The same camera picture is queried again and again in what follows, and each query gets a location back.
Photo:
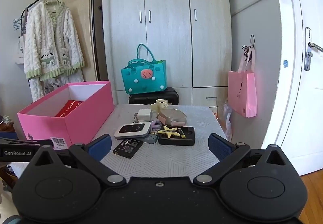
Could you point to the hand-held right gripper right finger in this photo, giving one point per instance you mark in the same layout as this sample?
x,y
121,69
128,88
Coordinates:
x,y
220,147

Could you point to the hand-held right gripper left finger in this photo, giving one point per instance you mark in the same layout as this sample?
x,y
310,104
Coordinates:
x,y
101,147

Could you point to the black phone battery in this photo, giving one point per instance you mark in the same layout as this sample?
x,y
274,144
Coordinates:
x,y
127,148

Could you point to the black tray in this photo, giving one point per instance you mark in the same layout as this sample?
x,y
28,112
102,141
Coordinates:
x,y
189,139

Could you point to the white and black pocket router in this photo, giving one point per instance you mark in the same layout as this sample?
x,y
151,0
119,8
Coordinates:
x,y
131,129

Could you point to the pink cardboard box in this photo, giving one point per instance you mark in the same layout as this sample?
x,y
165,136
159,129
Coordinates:
x,y
83,115

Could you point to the black and gold AA battery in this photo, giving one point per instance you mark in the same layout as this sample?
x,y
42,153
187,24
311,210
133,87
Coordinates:
x,y
181,132

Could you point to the white charger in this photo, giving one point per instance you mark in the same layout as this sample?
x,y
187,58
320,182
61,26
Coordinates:
x,y
143,115

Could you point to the yellow starfish hair clip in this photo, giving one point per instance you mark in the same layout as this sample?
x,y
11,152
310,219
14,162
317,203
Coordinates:
x,y
167,131

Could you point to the pink and silver tin case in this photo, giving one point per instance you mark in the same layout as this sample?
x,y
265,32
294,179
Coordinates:
x,y
172,115

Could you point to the cream hair claw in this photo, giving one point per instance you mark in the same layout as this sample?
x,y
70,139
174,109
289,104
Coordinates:
x,y
161,104

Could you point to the clear plastic bag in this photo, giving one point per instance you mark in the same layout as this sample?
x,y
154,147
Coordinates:
x,y
228,118

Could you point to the grey patterned table cloth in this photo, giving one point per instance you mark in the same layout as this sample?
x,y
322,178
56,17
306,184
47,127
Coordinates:
x,y
176,158

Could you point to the red packet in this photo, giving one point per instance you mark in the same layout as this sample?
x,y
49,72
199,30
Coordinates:
x,y
67,109

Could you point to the grey battery case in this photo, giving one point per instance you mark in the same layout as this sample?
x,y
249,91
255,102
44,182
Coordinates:
x,y
151,140

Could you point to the pink paper bag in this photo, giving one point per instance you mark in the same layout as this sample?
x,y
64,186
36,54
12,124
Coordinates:
x,y
242,92

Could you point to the black suitcase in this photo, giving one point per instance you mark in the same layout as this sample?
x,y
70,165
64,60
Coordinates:
x,y
146,99

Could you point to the white patterned pyjama trousers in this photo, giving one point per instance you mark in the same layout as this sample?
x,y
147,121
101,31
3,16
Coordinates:
x,y
75,76

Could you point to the teal handbag with pompoms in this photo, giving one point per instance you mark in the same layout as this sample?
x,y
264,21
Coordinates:
x,y
141,82

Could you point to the white door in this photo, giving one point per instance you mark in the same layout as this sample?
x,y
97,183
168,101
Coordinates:
x,y
302,113

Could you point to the white tote bag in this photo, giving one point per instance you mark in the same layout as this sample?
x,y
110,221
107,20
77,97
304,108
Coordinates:
x,y
20,49

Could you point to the blue round sticker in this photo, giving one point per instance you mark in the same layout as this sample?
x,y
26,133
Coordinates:
x,y
286,63

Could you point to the white fluffy green-trimmed cardigan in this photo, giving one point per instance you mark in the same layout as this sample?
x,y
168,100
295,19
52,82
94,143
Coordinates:
x,y
50,37

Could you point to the light wood wardrobe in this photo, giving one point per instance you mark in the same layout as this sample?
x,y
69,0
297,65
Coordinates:
x,y
166,37

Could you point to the dark metal clothes rack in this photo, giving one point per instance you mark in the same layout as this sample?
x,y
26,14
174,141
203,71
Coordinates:
x,y
92,12

